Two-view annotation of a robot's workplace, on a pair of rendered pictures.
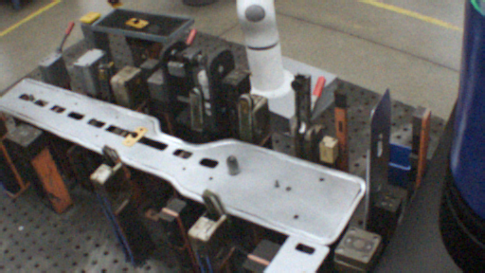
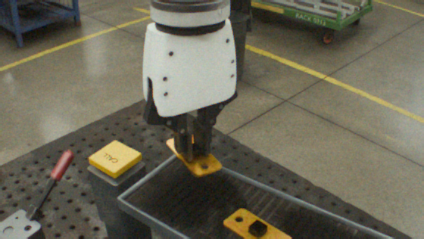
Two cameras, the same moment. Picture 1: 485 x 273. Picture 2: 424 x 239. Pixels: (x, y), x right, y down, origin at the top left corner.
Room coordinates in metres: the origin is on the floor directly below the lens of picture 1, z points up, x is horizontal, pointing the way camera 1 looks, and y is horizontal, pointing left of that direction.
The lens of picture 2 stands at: (1.30, 0.35, 1.54)
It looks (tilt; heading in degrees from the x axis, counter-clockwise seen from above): 32 degrees down; 357
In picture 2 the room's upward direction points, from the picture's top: straight up
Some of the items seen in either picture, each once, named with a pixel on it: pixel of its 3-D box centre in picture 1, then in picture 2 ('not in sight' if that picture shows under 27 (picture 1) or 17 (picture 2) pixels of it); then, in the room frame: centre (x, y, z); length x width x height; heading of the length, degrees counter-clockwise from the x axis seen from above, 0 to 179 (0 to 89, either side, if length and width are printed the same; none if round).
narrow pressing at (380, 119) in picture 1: (378, 166); not in sight; (0.77, -0.26, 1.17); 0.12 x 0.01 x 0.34; 141
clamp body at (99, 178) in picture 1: (124, 214); not in sight; (1.07, 0.36, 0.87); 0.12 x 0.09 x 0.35; 141
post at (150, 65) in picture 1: (163, 114); not in sight; (1.47, 0.24, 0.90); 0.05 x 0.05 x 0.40; 51
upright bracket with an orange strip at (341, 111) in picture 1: (343, 171); not in sight; (1.00, -0.24, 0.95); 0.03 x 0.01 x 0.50; 51
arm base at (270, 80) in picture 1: (265, 63); not in sight; (1.67, -0.13, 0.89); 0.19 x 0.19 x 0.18
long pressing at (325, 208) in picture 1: (129, 137); not in sight; (1.25, 0.32, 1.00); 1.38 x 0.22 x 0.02; 51
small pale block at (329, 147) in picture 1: (331, 194); not in sight; (0.99, -0.20, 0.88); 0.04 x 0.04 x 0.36; 51
